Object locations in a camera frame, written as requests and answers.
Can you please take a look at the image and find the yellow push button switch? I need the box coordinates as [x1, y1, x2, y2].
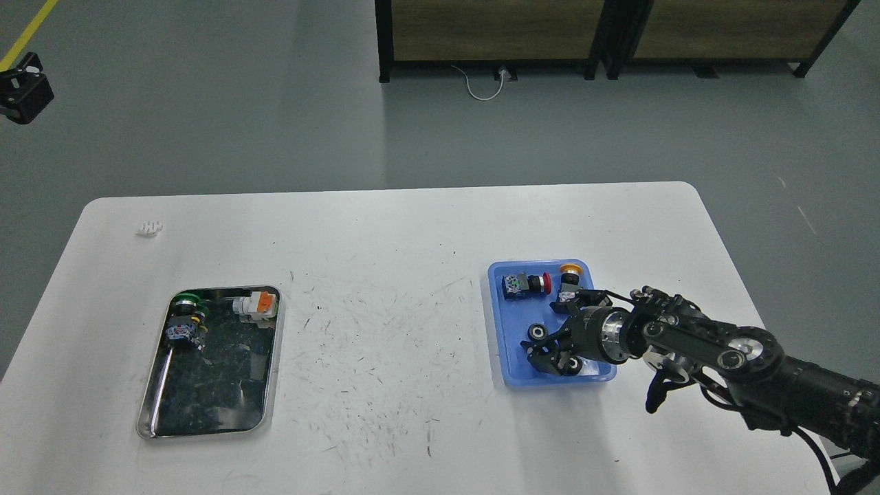
[556, 263, 584, 304]

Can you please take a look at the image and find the wooden cabinet black frame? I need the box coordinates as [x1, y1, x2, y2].
[374, 1, 622, 83]
[604, 1, 858, 80]

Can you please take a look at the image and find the blue plastic tray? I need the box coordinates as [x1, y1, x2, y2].
[487, 258, 617, 389]

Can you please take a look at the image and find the orange white switch module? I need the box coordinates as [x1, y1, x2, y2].
[232, 291, 279, 329]

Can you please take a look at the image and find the white cable on floor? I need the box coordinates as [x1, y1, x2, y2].
[450, 65, 515, 102]

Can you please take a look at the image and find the wooden cabinet left black frame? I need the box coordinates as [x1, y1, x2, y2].
[374, 1, 622, 83]

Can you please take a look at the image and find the green push button switch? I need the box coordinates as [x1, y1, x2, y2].
[164, 292, 210, 351]

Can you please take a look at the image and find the red push button switch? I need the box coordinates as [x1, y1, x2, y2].
[500, 272, 553, 300]

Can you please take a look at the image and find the small white plastic clip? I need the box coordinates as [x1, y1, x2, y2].
[136, 221, 164, 239]

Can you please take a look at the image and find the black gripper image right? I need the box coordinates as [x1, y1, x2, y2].
[520, 289, 631, 377]

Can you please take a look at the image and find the silver metal tray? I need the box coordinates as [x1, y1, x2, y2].
[136, 285, 284, 441]

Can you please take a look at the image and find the black robot arm image left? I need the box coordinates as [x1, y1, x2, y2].
[1, 52, 56, 125]

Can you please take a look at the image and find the wooden cabinet right black frame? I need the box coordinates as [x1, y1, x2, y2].
[604, 1, 858, 80]

